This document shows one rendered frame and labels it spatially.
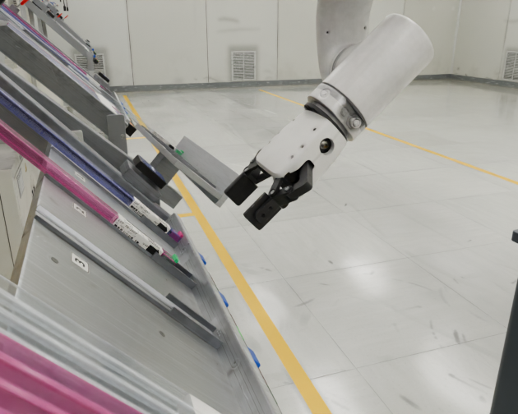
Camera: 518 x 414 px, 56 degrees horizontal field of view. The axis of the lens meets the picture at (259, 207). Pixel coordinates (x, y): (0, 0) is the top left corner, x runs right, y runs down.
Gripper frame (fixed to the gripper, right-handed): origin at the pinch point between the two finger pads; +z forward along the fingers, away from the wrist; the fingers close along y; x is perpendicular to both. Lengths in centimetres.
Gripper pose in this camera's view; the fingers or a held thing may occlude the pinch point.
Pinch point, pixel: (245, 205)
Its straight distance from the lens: 65.4
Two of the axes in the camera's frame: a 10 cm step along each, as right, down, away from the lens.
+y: -3.2, -3.3, 8.9
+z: -7.0, 7.1, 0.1
